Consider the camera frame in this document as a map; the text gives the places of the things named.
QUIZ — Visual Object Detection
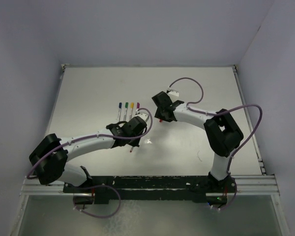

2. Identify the yellow-end white marker pen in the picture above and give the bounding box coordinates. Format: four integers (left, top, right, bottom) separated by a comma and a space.
129, 108, 134, 120

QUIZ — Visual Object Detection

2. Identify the green-end white marker pen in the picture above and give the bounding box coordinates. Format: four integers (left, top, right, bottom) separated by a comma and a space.
123, 107, 128, 121

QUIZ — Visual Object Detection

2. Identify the blue-end white marker pen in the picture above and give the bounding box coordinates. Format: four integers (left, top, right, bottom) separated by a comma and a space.
118, 108, 122, 122

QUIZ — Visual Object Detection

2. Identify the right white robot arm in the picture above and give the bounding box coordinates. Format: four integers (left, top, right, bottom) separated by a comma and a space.
152, 91, 244, 192

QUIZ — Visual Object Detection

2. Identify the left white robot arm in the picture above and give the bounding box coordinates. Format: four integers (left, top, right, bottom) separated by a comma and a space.
29, 113, 148, 193

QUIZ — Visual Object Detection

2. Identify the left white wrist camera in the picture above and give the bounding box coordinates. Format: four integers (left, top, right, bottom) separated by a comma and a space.
134, 112, 149, 122

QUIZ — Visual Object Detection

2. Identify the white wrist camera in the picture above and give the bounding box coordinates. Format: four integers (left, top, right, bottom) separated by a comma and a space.
134, 112, 149, 122
166, 88, 179, 97

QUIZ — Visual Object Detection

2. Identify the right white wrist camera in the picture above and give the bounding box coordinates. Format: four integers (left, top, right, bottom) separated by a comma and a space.
166, 88, 179, 97

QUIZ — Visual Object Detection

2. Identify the lower purple cable loop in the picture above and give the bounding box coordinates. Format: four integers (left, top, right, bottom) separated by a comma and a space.
73, 183, 124, 219

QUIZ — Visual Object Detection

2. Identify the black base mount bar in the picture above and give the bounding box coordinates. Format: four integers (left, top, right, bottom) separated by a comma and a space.
63, 175, 237, 205

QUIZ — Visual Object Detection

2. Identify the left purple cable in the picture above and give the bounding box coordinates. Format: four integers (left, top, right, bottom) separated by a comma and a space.
27, 107, 153, 179

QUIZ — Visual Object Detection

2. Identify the aluminium frame rail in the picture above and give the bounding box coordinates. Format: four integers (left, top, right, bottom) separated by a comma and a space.
232, 65, 280, 195

